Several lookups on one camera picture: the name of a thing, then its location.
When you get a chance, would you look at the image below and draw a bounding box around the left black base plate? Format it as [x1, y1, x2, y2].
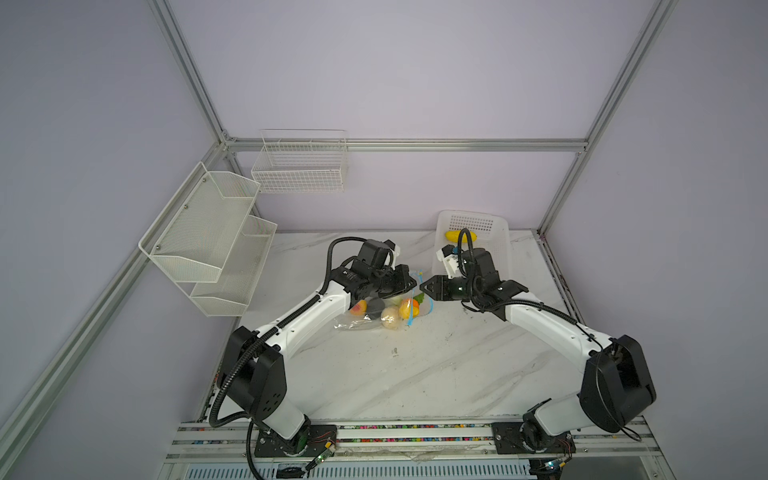
[253, 424, 338, 459]

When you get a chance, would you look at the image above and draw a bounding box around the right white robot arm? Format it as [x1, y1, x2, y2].
[420, 245, 657, 443]

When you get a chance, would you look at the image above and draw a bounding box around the aluminium frame back bar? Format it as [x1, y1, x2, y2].
[227, 138, 589, 153]

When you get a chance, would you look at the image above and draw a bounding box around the white wire wall basket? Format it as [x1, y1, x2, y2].
[251, 129, 348, 194]

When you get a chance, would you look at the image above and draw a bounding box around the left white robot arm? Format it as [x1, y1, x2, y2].
[208, 259, 416, 443]

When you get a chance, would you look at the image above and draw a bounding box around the beige potato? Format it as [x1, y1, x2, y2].
[380, 306, 402, 330]

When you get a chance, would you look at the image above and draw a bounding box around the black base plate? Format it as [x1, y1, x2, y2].
[253, 424, 338, 459]
[491, 422, 575, 454]

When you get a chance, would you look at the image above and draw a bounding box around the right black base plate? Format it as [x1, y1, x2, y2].
[491, 422, 575, 454]

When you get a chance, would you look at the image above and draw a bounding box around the black round food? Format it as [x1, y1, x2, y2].
[366, 298, 386, 320]

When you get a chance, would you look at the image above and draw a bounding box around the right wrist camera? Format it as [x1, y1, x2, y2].
[435, 244, 462, 279]

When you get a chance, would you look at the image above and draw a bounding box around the white plastic food basket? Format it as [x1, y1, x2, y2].
[432, 209, 512, 283]

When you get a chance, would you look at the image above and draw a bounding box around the white mesh two-tier shelf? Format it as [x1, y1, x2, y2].
[138, 163, 277, 317]

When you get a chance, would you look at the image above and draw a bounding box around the left black corrugated cable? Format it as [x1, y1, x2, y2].
[208, 236, 368, 480]

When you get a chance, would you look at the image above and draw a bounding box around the aluminium front rail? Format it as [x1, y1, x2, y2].
[158, 418, 675, 479]

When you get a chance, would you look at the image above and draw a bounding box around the yellow orange fruit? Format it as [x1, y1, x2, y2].
[349, 300, 368, 317]

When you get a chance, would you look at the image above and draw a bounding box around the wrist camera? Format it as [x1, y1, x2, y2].
[356, 239, 397, 270]
[435, 244, 462, 279]

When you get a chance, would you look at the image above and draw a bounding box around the yellow corn cob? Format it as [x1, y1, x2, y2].
[444, 230, 478, 244]

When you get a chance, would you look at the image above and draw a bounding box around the clear zip top bag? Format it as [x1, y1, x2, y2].
[333, 271, 434, 331]

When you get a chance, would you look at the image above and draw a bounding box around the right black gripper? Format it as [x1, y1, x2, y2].
[416, 274, 479, 303]

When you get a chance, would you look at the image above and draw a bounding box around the yellow lemon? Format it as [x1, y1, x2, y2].
[399, 299, 414, 320]

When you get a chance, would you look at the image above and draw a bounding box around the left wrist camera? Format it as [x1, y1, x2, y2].
[356, 239, 397, 270]

